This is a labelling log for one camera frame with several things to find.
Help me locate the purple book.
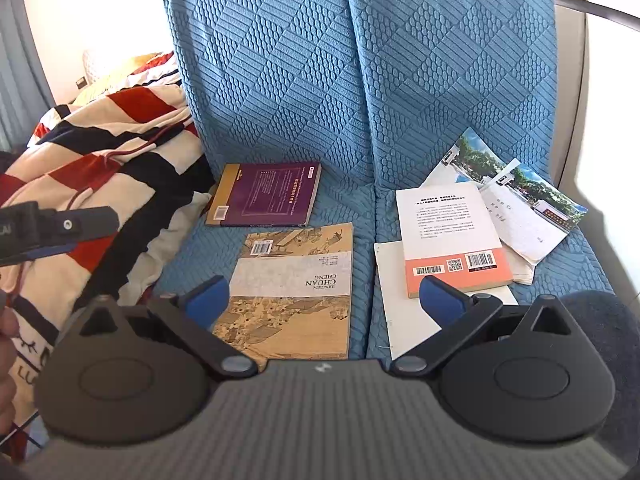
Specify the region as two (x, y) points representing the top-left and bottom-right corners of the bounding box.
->
(206, 161), (322, 228)

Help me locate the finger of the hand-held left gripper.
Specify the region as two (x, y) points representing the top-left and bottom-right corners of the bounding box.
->
(39, 206), (121, 244)
(17, 241), (77, 262)

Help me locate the blue textured sofa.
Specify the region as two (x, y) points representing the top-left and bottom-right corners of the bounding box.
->
(152, 0), (617, 362)

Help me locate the person's left hand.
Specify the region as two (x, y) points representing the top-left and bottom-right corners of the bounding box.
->
(0, 306), (22, 442)

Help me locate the black curved tube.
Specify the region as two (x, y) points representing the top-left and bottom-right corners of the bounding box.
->
(552, 0), (640, 36)

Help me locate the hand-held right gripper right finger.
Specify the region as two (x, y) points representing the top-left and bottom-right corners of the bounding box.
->
(390, 275), (576, 378)

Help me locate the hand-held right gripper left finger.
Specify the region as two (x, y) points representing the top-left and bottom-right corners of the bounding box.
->
(74, 275), (261, 381)

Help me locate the red black white striped blanket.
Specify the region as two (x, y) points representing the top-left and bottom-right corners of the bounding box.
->
(0, 82), (217, 461)

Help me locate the white and orange book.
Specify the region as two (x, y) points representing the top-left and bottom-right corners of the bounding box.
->
(396, 183), (514, 299)

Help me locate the patterned bedding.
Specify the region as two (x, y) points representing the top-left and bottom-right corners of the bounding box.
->
(70, 51), (181, 106)

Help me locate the white paper sheet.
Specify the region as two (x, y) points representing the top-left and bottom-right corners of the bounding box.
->
(374, 241), (519, 361)

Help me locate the grey blue curtain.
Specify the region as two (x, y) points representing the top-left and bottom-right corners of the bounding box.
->
(0, 0), (56, 153)

